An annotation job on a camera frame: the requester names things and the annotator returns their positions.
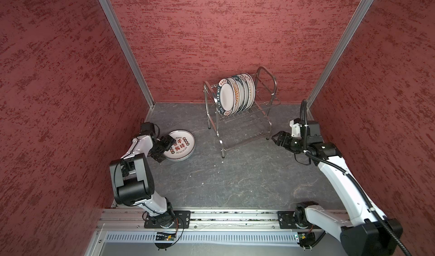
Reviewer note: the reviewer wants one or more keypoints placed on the aluminium left corner post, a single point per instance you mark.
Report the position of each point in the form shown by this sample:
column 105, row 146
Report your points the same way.
column 126, row 49

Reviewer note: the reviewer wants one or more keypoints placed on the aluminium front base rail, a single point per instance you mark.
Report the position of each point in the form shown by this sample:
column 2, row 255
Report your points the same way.
column 125, row 225

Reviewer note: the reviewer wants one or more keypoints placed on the small circuit board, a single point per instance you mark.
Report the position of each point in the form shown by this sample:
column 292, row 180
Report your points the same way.
column 169, row 237
column 306, row 240

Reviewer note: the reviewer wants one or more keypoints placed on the right small circuit board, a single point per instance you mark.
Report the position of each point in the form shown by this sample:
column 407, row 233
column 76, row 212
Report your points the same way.
column 306, row 240

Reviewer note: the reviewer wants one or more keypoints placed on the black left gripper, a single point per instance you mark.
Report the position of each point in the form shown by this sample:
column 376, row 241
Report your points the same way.
column 156, row 155

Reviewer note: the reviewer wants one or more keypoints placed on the left small circuit board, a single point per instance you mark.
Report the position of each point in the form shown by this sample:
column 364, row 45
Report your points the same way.
column 169, row 237

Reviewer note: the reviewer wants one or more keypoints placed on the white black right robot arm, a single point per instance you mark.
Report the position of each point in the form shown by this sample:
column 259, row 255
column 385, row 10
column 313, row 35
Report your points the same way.
column 367, row 231

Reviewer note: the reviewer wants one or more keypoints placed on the aluminium right corner post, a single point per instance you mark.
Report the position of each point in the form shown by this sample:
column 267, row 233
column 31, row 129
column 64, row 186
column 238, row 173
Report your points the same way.
column 354, row 23

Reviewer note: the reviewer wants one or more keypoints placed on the aluminium corner post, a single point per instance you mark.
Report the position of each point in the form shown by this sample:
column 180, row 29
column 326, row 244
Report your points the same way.
column 126, row 49
column 354, row 23

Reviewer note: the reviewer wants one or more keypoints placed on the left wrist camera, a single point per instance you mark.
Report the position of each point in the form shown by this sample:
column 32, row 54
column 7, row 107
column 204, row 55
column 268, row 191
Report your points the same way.
column 149, row 128

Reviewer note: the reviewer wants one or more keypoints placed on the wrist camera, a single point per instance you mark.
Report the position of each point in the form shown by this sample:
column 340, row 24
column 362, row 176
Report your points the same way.
column 295, row 126
column 149, row 128

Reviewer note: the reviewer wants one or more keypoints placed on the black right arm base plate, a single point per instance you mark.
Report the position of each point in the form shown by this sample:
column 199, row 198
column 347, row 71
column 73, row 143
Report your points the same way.
column 287, row 220

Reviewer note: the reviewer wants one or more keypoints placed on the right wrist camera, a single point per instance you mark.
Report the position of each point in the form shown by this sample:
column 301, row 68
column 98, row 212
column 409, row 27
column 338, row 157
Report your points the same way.
column 295, row 126

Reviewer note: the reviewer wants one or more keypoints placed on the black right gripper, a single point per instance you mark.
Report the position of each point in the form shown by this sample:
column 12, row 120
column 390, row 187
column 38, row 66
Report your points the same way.
column 286, row 136

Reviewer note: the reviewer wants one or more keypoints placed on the white plate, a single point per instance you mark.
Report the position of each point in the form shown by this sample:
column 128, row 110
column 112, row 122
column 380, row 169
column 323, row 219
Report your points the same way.
column 236, row 91
column 241, row 92
column 226, row 98
column 245, row 80
column 252, row 90
column 183, row 146

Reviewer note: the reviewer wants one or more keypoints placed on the stainless steel dish rack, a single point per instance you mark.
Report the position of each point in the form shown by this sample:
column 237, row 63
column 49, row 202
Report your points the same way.
column 249, row 123

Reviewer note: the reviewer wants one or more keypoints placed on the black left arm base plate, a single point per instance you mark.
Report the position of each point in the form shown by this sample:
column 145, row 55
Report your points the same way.
column 179, row 220

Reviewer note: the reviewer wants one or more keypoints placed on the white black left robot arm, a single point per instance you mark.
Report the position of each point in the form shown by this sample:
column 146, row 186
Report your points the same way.
column 133, row 184

